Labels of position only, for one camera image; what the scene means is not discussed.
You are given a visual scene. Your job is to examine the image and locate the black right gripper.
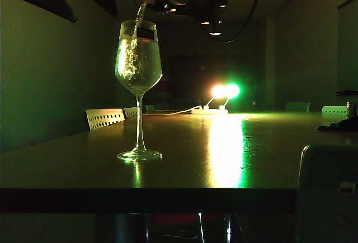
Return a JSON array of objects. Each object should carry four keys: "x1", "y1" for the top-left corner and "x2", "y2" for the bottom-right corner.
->
[{"x1": 189, "y1": 0, "x2": 281, "y2": 32}]

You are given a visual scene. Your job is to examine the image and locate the clear stemmed wine glass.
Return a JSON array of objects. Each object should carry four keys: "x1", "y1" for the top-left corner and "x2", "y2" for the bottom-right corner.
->
[{"x1": 114, "y1": 20, "x2": 163, "y2": 162}]

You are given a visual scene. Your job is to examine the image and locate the white power strip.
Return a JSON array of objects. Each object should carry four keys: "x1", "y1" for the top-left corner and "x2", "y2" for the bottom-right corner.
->
[{"x1": 190, "y1": 108, "x2": 229, "y2": 116}]

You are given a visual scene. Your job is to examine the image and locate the small white perforated chair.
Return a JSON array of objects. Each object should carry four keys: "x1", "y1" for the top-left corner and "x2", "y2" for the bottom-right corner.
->
[{"x1": 122, "y1": 107, "x2": 138, "y2": 120}]

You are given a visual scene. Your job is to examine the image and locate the plain grey chair back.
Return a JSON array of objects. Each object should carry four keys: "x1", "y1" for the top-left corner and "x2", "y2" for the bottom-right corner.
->
[{"x1": 285, "y1": 102, "x2": 312, "y2": 112}]

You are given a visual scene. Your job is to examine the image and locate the white slotted chair back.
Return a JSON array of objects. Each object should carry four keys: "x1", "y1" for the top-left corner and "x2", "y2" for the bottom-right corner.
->
[{"x1": 321, "y1": 105, "x2": 347, "y2": 115}]

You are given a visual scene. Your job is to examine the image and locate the small metal jar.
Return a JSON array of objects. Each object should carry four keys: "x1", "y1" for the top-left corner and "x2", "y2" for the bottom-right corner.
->
[{"x1": 346, "y1": 101, "x2": 358, "y2": 120}]

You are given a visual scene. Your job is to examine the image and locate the dark crumpled cloth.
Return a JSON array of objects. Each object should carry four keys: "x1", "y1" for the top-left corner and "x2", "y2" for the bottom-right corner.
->
[{"x1": 315, "y1": 116, "x2": 358, "y2": 132}]

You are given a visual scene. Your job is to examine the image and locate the red chair seat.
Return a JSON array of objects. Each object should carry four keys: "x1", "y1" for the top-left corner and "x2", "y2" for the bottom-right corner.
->
[{"x1": 150, "y1": 213, "x2": 219, "y2": 225}]

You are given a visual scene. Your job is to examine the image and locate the shiny metal table leg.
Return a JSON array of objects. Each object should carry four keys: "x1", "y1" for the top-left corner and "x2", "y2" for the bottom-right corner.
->
[
  {"x1": 223, "y1": 212, "x2": 232, "y2": 243},
  {"x1": 196, "y1": 212, "x2": 205, "y2": 243}
]

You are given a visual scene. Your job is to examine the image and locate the blurred grey chair back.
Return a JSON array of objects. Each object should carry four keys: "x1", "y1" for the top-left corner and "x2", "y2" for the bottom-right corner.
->
[{"x1": 295, "y1": 144, "x2": 358, "y2": 243}]

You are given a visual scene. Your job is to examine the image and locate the thick dark table column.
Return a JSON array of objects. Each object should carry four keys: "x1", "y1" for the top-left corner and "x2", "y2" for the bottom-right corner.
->
[{"x1": 96, "y1": 212, "x2": 152, "y2": 243}]

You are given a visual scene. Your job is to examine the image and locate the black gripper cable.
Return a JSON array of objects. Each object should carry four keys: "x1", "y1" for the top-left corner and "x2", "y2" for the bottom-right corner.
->
[{"x1": 200, "y1": 0, "x2": 262, "y2": 44}]

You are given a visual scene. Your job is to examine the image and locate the dark wall screen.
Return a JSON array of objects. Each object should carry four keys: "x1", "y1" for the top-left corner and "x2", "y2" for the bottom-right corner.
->
[{"x1": 168, "y1": 54, "x2": 248, "y2": 106}]

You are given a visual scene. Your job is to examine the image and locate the white power cable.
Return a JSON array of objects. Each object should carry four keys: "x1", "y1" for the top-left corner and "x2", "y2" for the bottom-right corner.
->
[{"x1": 142, "y1": 104, "x2": 202, "y2": 117}]

